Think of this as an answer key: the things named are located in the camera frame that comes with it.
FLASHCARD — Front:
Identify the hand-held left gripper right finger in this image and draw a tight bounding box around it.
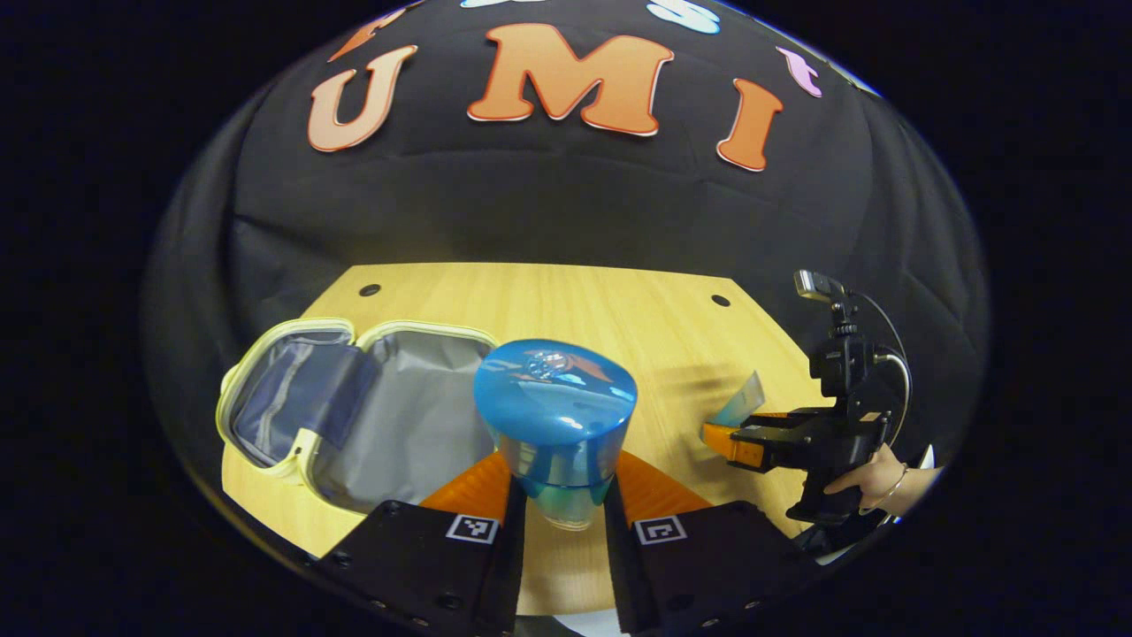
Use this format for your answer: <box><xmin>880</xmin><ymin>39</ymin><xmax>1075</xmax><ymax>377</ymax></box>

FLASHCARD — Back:
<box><xmin>603</xmin><ymin>449</ymin><xmax>823</xmax><ymax>636</ymax></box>

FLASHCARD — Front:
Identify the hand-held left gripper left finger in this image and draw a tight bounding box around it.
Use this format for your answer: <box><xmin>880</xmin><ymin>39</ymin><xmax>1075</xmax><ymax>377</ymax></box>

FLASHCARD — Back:
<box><xmin>301</xmin><ymin>451</ymin><xmax>529</xmax><ymax>637</ymax></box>

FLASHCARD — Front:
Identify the blue white cosmetic tube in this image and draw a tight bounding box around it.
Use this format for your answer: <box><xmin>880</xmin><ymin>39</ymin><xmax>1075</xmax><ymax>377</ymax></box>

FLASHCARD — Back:
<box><xmin>707</xmin><ymin>370</ymin><xmax>767</xmax><ymax>429</ymax></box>

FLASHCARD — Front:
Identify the blue cosmetic bottle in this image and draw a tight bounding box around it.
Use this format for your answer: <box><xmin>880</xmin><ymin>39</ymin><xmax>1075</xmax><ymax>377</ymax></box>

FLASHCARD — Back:
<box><xmin>473</xmin><ymin>339</ymin><xmax>639</xmax><ymax>532</ymax></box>

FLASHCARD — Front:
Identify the pale yellow suitcase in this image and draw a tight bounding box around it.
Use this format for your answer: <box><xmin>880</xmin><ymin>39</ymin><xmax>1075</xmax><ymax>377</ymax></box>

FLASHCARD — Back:
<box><xmin>215</xmin><ymin>317</ymin><xmax>501</xmax><ymax>516</ymax></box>

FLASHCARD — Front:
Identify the thin wrist bracelet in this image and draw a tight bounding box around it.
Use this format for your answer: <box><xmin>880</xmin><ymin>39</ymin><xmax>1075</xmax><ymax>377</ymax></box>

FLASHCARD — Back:
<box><xmin>862</xmin><ymin>464</ymin><xmax>910</xmax><ymax>516</ymax></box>

